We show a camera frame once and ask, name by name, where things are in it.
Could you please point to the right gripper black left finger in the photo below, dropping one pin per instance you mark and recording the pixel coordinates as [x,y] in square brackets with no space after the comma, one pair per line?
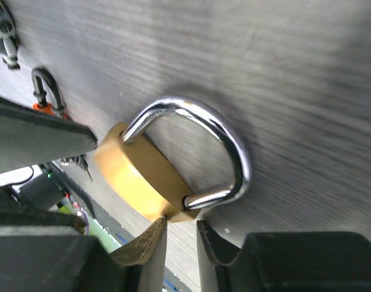
[58,258]

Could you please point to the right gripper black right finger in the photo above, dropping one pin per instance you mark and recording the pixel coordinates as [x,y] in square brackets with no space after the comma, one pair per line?
[284,261]

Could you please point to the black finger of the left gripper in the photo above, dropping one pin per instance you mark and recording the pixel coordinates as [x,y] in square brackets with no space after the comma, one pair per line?
[28,137]

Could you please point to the large brass padlock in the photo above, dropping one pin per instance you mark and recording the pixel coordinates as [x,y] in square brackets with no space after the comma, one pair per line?
[146,180]

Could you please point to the orange black padlock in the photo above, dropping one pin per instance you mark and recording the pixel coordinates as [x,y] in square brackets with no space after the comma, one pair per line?
[47,93]

